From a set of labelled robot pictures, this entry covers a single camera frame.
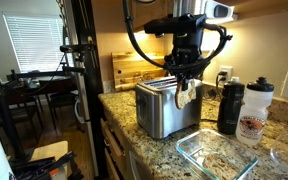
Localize wooden wall cabinet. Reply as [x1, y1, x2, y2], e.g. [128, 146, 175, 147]
[228, 0, 288, 20]

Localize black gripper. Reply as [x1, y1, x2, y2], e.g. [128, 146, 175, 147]
[165, 33, 212, 92]

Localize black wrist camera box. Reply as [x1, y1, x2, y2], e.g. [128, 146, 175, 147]
[143, 13, 208, 37]

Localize black stand pole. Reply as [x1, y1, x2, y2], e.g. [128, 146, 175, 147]
[0, 84, 27, 161]

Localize black clamp with orange trigger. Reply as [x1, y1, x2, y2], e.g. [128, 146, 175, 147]
[11, 151, 83, 180]

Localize wooden drawer front with handle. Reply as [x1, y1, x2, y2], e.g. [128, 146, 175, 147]
[103, 148, 122, 180]
[99, 118, 125, 158]

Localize dark dishwasher front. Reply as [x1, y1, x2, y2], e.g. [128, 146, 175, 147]
[125, 149, 155, 180]

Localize clear glass rectangular container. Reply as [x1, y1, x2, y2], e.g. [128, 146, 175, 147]
[175, 128, 259, 180]

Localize black vertical post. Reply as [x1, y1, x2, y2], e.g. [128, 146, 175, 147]
[69, 0, 109, 178]

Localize dark dining chair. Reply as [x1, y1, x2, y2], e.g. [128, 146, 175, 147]
[45, 91, 82, 132]
[3, 94, 46, 134]

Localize window with white blinds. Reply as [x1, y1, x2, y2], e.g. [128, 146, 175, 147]
[2, 12, 67, 74]

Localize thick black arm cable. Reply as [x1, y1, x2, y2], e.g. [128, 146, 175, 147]
[122, 0, 168, 70]

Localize thin black camera cable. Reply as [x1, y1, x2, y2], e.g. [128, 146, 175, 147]
[198, 22, 234, 73]

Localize dark dining table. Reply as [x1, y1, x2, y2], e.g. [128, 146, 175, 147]
[3, 75, 79, 101]

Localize stainless steel two-slot toaster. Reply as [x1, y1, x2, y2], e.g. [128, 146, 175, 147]
[134, 75, 205, 140]

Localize pale stand tabletop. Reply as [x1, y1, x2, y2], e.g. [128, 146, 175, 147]
[30, 140, 70, 162]

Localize white wall outlet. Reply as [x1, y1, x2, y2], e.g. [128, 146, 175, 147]
[218, 65, 234, 82]

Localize white sports bottle black cap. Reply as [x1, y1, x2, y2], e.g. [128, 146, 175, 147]
[235, 76, 275, 147]

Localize wooden cutting board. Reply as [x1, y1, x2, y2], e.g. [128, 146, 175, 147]
[111, 50, 168, 93]

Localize black power plug with cord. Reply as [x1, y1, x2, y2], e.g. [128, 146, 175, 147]
[215, 70, 228, 89]

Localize black stereo camera bar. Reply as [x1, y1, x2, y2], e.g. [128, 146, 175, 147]
[59, 43, 97, 54]

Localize pale bread slice with crust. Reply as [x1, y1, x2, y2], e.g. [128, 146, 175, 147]
[174, 78, 198, 111]

